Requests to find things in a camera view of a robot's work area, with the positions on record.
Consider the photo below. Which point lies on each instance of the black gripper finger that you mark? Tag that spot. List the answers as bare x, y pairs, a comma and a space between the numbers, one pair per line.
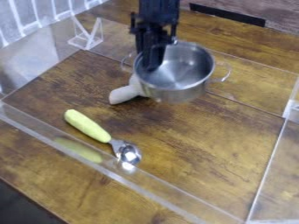
152, 52
139, 41

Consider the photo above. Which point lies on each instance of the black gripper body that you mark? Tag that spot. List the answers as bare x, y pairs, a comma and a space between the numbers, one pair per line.
158, 18

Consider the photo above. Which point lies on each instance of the silver pot with handles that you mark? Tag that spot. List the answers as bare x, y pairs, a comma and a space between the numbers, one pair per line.
179, 80

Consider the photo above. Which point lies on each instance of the red and white mushroom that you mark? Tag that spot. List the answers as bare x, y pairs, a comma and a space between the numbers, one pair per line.
126, 93

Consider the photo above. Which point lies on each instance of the black strip on table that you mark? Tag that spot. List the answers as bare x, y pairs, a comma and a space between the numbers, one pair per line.
246, 19

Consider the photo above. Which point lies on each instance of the clear acrylic triangle bracket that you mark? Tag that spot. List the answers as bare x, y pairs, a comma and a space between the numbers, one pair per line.
86, 40

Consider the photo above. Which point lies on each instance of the spoon with yellow handle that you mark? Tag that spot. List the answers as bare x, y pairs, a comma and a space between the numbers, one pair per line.
126, 151

